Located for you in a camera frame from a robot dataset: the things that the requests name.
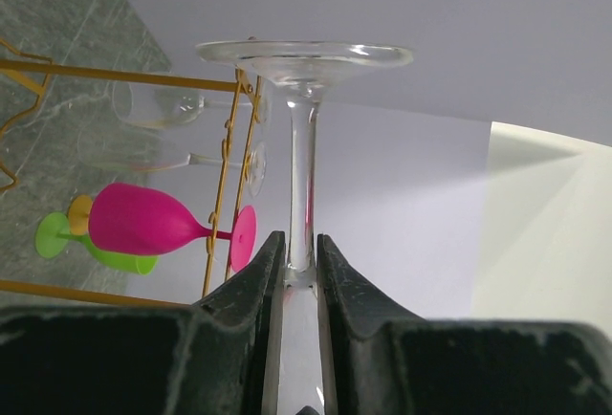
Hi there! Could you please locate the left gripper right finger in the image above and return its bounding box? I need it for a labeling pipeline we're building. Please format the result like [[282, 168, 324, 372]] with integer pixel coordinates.
[[317, 234, 611, 414]]

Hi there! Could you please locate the magenta plastic goblet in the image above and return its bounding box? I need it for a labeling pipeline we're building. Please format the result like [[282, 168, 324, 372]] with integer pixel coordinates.
[[87, 183, 258, 274]]

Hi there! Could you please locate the green plastic goblet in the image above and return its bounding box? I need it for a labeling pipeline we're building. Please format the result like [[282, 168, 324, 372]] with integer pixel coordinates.
[[34, 211, 159, 275]]

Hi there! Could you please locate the gold wire wine glass rack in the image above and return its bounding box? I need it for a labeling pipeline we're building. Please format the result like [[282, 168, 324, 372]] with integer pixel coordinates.
[[0, 36, 267, 309]]

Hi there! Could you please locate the orange plastic goblet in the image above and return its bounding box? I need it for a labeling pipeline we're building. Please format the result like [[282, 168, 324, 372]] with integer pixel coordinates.
[[67, 194, 93, 236]]

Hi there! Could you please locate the clear glass tumbler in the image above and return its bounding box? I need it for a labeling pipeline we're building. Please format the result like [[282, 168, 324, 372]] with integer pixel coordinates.
[[197, 40, 413, 414]]

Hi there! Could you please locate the clear round wine glass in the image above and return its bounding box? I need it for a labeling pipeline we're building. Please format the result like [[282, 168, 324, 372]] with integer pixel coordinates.
[[111, 78, 272, 130]]

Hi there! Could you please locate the clear flute wine glass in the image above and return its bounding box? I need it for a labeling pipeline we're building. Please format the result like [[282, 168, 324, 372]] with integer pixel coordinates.
[[76, 130, 268, 199]]

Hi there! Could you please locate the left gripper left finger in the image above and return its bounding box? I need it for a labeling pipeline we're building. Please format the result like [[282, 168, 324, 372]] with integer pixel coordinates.
[[1, 231, 285, 414]]

